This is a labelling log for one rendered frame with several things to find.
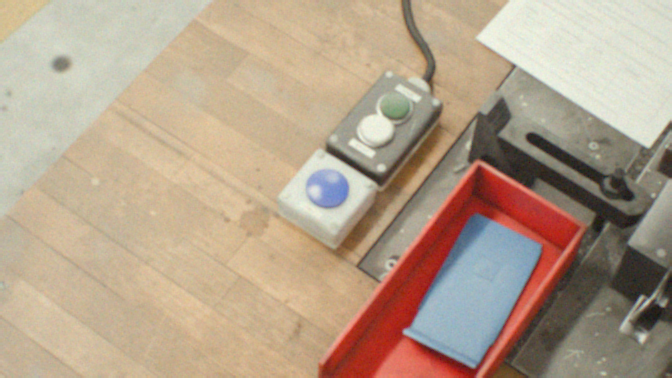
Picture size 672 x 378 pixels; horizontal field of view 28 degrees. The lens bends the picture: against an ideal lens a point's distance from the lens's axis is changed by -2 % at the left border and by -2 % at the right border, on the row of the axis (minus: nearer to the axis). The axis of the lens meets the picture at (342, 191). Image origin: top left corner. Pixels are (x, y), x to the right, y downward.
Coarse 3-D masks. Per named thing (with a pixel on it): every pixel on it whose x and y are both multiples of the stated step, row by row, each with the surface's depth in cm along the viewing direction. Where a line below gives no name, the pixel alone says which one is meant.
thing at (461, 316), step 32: (480, 224) 126; (480, 256) 124; (512, 256) 124; (448, 288) 122; (480, 288) 122; (512, 288) 123; (416, 320) 121; (448, 320) 121; (480, 320) 121; (448, 352) 116; (480, 352) 119
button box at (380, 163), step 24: (408, 0) 139; (408, 24) 137; (384, 72) 132; (432, 72) 134; (408, 96) 130; (432, 96) 130; (360, 120) 129; (408, 120) 129; (432, 120) 130; (336, 144) 127; (360, 144) 127; (384, 144) 127; (408, 144) 128; (360, 168) 127; (384, 168) 126
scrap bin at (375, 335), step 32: (480, 160) 123; (480, 192) 127; (512, 192) 123; (448, 224) 126; (512, 224) 126; (544, 224) 124; (576, 224) 121; (416, 256) 121; (544, 256) 125; (384, 288) 117; (416, 288) 123; (544, 288) 117; (352, 320) 115; (384, 320) 121; (512, 320) 121; (352, 352) 119; (384, 352) 119; (416, 352) 119
